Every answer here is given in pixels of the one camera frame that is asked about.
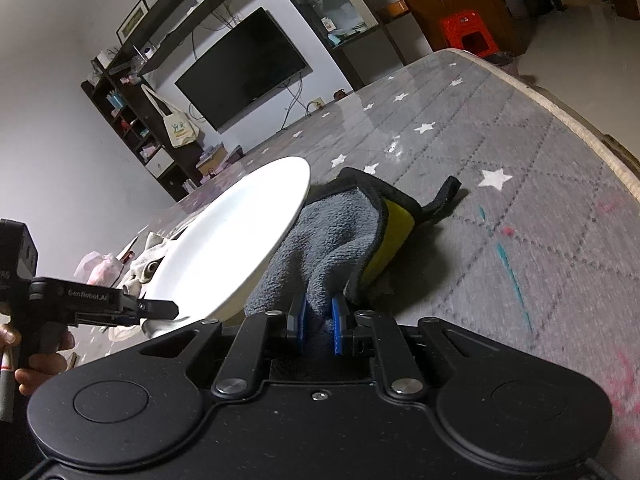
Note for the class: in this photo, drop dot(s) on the beige tote bag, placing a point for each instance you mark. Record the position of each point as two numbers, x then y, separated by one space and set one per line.
179 126

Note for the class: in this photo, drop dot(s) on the person's left hand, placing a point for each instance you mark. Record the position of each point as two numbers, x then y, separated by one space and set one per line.
41 366

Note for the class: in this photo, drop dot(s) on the grey star tablecloth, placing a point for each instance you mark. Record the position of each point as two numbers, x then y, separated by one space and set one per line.
537 244

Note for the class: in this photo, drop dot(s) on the dark wooden wall shelf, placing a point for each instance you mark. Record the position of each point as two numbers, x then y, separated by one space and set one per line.
122 95

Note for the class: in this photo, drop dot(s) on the red plastic stool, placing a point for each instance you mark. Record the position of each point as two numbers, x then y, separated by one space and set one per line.
466 30

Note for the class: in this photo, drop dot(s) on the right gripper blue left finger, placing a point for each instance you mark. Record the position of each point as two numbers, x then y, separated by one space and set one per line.
295 319

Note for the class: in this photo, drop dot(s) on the crumpled white rag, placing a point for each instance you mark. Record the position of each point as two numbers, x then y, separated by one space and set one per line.
142 268

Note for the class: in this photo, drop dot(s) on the white ceramic bowl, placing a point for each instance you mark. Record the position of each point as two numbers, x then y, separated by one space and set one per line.
217 261

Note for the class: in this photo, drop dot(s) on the black wall television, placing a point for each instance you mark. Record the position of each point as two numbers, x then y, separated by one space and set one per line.
244 65

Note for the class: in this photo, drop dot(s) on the framed picture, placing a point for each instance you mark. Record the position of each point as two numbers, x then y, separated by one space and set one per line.
132 20

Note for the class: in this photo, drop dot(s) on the pink plastic bag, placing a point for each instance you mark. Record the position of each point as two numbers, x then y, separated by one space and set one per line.
98 269

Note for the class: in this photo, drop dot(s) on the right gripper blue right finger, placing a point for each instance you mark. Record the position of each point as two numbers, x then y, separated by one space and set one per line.
343 326

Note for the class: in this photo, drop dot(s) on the glass display cabinet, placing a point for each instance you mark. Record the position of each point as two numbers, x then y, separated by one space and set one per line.
367 39

